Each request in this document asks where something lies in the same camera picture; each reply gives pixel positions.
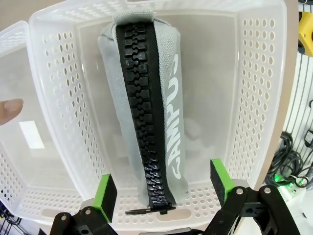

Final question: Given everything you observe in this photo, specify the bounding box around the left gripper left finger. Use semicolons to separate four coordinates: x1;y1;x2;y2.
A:
50;174;118;235

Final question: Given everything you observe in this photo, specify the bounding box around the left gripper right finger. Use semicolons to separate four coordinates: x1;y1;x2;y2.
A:
205;158;304;235

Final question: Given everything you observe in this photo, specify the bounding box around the grey CAMPUS pencil case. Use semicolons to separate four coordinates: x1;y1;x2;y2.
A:
97;8;189;216

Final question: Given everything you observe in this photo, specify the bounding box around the person right hand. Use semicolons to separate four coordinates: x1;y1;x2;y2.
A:
0;98;24;127

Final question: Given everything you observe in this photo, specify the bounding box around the white power strip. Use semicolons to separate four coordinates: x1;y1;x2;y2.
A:
281;181;306;204

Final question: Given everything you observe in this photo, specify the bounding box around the white perforated plastic basket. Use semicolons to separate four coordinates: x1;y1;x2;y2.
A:
0;21;85;222
28;0;295;232

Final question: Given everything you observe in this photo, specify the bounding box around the white slatted panel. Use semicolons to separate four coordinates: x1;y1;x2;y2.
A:
281;50;313;157

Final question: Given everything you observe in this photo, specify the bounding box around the yellow box with holes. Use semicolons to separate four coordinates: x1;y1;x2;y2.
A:
297;11;313;56

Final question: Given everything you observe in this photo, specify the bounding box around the black coiled cable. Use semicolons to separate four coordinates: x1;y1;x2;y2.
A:
266;131;313;189

